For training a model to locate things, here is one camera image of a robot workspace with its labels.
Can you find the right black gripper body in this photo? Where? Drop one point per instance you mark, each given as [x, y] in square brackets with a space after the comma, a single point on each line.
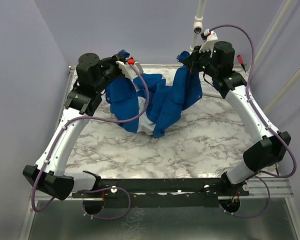
[200, 62]

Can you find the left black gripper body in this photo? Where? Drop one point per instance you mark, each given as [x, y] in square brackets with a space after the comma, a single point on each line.
[111, 71]

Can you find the blue jacket with white lining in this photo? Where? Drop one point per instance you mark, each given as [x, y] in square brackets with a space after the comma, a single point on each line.
[154, 107]

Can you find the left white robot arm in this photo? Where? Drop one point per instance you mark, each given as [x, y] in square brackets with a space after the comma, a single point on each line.
[48, 174]

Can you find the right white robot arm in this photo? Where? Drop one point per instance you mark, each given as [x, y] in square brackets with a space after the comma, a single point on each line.
[269, 143]

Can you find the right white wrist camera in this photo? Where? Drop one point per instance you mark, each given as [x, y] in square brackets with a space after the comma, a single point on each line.
[209, 38]

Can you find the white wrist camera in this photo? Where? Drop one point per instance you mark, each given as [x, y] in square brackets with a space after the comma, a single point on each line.
[209, 38]
[131, 69]

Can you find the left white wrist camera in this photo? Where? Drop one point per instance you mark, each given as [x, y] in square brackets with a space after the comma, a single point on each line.
[131, 69]

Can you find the white PVC pipe frame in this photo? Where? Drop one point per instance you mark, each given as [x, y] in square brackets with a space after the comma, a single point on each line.
[274, 27]

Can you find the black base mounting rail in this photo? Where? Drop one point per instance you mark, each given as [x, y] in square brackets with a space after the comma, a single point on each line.
[161, 192]

